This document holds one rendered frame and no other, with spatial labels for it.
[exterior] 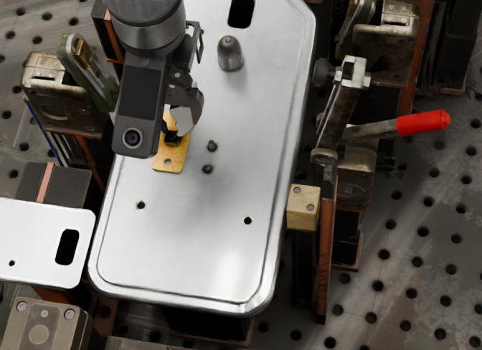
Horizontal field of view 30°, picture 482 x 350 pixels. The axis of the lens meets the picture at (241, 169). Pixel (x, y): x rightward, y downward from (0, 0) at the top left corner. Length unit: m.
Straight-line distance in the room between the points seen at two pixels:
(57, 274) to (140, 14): 0.35
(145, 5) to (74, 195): 0.35
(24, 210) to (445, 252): 0.63
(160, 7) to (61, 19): 0.76
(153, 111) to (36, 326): 0.26
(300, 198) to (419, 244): 0.41
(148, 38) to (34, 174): 0.33
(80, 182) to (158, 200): 0.11
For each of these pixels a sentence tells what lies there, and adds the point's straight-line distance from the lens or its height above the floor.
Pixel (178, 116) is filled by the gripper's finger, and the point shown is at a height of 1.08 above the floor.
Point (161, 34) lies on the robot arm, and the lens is 0.90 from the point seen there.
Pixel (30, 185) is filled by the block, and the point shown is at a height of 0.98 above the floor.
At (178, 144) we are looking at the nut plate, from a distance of 1.11.
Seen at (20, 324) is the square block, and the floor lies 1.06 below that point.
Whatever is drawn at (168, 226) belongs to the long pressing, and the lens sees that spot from 1.07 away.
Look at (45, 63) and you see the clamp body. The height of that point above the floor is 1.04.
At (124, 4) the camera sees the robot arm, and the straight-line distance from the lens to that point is 0.86.
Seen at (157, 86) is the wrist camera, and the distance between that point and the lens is 0.94.
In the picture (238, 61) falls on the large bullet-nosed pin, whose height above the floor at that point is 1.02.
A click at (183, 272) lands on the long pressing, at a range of 1.05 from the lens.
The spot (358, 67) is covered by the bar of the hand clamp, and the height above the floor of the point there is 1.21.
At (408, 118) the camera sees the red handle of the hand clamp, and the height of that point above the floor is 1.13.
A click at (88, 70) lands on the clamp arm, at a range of 1.10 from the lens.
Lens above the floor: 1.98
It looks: 64 degrees down
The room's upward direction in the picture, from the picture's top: 8 degrees counter-clockwise
